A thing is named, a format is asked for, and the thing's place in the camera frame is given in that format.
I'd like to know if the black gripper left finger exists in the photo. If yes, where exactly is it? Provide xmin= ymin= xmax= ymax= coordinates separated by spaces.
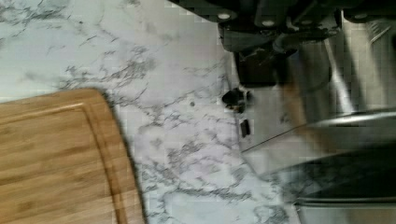
xmin=219 ymin=27 xmax=276 ymax=52

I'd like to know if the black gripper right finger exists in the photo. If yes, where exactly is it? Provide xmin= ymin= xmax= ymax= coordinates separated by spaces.
xmin=272 ymin=28 xmax=338 ymax=55

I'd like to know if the black toaster lever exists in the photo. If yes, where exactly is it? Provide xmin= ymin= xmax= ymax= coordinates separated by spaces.
xmin=233 ymin=49 xmax=287 ymax=88

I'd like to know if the black toaster knob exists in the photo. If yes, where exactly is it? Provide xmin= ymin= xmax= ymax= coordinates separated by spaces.
xmin=221 ymin=88 xmax=252 ymax=113

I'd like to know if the black toaster button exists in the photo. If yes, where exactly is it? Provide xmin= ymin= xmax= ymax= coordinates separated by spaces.
xmin=240 ymin=119 xmax=250 ymax=138

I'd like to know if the stainless steel toaster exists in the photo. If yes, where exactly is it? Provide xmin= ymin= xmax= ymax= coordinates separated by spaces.
xmin=231 ymin=17 xmax=395 ymax=224

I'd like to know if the bamboo cutting board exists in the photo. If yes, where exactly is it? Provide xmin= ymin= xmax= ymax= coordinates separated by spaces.
xmin=1 ymin=89 xmax=146 ymax=224

